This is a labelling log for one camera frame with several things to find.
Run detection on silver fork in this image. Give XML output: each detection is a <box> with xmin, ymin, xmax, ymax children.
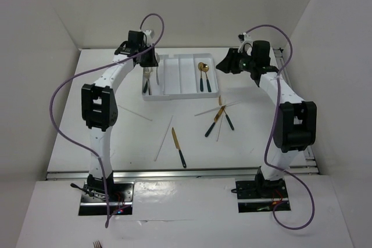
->
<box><xmin>146</xmin><ymin>67</ymin><xmax>152</xmax><ymax>95</ymax></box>
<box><xmin>155</xmin><ymin>52</ymin><xmax>160</xmax><ymax>86</ymax></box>

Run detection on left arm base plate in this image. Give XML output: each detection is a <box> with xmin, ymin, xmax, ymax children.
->
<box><xmin>78</xmin><ymin>182</ymin><xmax>134</xmax><ymax>216</ymax></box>

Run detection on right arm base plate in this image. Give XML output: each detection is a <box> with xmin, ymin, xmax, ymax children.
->
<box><xmin>230</xmin><ymin>180</ymin><xmax>291</xmax><ymax>213</ymax></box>

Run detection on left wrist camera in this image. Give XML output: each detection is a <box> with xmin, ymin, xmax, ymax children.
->
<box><xmin>142</xmin><ymin>29</ymin><xmax>155</xmax><ymax>41</ymax></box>

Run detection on gold spoon green handle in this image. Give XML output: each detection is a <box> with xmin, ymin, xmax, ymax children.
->
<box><xmin>198</xmin><ymin>62</ymin><xmax>204</xmax><ymax>92</ymax></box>
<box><xmin>202</xmin><ymin>63</ymin><xmax>212</xmax><ymax>92</ymax></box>

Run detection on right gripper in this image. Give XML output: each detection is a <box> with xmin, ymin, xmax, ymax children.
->
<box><xmin>216</xmin><ymin>48</ymin><xmax>256</xmax><ymax>74</ymax></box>

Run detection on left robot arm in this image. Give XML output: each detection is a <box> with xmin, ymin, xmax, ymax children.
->
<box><xmin>81</xmin><ymin>30</ymin><xmax>158</xmax><ymax>201</ymax></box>

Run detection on aluminium rail frame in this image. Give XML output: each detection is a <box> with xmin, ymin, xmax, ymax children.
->
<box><xmin>45</xmin><ymin>46</ymin><xmax>320</xmax><ymax>181</ymax></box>

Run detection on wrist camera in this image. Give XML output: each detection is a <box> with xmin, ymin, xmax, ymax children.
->
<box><xmin>238</xmin><ymin>32</ymin><xmax>253</xmax><ymax>53</ymax></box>
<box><xmin>142</xmin><ymin>29</ymin><xmax>155</xmax><ymax>41</ymax></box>

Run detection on copper fork tines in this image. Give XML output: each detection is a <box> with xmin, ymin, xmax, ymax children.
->
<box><xmin>93</xmin><ymin>240</ymin><xmax>102</xmax><ymax>248</ymax></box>

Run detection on white cutlery tray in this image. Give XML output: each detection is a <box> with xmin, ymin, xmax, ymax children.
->
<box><xmin>142</xmin><ymin>53</ymin><xmax>219</xmax><ymax>101</ymax></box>

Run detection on gold knife green handle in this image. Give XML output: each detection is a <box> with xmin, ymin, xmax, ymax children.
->
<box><xmin>205</xmin><ymin>106</ymin><xmax>225</xmax><ymax>137</ymax></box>
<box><xmin>171</xmin><ymin>128</ymin><xmax>187</xmax><ymax>168</ymax></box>

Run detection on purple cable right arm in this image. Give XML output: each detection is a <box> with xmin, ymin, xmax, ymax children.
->
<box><xmin>241</xmin><ymin>24</ymin><xmax>316</xmax><ymax>231</ymax></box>

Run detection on gold fork green handle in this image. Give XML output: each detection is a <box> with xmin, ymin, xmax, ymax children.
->
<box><xmin>142</xmin><ymin>67</ymin><xmax>151</xmax><ymax>93</ymax></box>
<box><xmin>219</xmin><ymin>95</ymin><xmax>235</xmax><ymax>131</ymax></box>

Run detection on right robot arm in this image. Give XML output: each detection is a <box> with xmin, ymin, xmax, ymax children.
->
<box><xmin>216</xmin><ymin>33</ymin><xmax>317</xmax><ymax>197</ymax></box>

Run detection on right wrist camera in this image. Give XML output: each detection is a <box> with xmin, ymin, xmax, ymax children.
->
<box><xmin>238</xmin><ymin>32</ymin><xmax>253</xmax><ymax>53</ymax></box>

